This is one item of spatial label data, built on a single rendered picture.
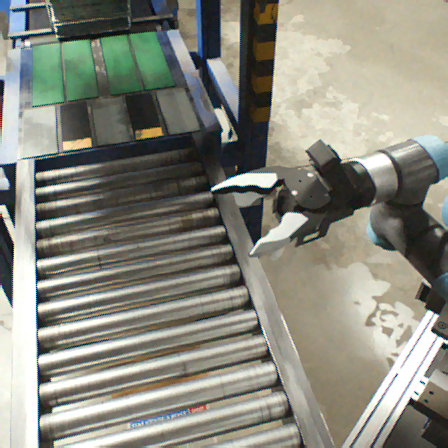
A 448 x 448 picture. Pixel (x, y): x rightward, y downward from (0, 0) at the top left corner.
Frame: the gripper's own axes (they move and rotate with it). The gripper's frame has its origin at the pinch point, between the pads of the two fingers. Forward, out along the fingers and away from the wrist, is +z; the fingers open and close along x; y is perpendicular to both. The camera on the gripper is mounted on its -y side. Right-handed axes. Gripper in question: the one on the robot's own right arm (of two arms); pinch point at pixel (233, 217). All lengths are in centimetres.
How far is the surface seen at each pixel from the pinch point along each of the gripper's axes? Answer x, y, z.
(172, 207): 44, 51, -8
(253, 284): 12.5, 45.8, -14.5
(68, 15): 149, 57, -8
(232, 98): 94, 67, -51
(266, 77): 65, 36, -45
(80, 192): 60, 54, 12
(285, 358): -6.3, 43.2, -11.6
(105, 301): 22, 48, 16
